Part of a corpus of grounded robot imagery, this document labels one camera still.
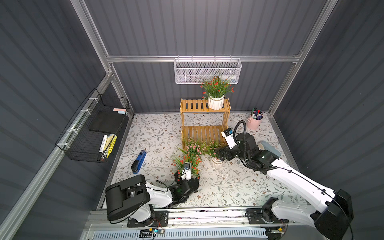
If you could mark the yellow marker in basket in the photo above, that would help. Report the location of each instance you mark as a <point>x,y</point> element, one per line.
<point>111,140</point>

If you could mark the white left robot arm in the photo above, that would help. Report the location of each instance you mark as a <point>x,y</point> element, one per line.
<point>135,197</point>

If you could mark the wooden two-tier rack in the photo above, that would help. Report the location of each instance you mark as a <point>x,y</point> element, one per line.
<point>209,133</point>

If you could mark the white tube in basket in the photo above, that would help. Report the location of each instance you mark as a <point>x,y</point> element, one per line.
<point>103,144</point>

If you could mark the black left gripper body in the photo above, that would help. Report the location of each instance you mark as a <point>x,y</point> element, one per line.
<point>192,182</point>

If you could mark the markers in pink cup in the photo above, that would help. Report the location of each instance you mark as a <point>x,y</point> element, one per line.
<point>256,114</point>

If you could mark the pink flower pot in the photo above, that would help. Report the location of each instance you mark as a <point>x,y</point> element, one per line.
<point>193,148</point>
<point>210,152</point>

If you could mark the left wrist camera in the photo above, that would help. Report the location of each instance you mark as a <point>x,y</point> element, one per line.
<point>186,172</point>

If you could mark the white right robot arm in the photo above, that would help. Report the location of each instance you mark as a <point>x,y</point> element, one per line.
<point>329,211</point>

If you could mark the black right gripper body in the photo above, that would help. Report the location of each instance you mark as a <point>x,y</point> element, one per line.
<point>226,151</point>

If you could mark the pink pen cup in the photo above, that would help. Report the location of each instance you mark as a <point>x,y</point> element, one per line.
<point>253,124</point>

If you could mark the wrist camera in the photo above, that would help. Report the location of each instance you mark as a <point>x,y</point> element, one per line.
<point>228,135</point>
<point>186,172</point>

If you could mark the white wire wall basket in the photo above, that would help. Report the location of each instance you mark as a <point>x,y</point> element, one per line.
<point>194,71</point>

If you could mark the metal base rail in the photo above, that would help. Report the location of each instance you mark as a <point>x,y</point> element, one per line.
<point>224,223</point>

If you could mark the black wire wall basket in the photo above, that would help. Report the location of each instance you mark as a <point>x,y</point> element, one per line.
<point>101,115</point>

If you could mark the light blue stapler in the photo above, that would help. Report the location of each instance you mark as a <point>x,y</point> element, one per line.
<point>263,145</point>

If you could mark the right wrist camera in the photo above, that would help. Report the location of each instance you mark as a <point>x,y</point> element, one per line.
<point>228,135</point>

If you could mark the red flower pot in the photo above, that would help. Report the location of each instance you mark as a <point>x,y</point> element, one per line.
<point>215,91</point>
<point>179,161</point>

